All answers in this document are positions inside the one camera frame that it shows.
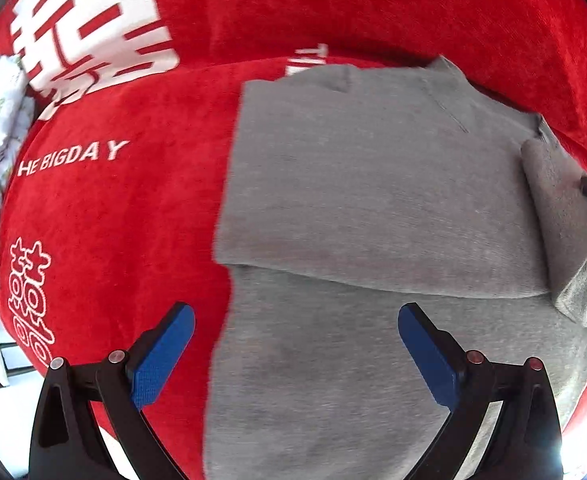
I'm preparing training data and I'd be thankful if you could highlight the grey knit garment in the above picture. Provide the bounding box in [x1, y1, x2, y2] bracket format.
[202, 55, 587, 480]

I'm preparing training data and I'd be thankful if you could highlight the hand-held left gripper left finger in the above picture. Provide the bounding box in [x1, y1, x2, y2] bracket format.
[27, 301, 195, 480]

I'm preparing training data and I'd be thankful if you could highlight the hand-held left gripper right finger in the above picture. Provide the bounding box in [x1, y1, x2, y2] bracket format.
[397, 302, 565, 480]

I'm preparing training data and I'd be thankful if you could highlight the red printed blanket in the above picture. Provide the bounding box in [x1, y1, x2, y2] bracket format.
[0, 0, 587, 480]

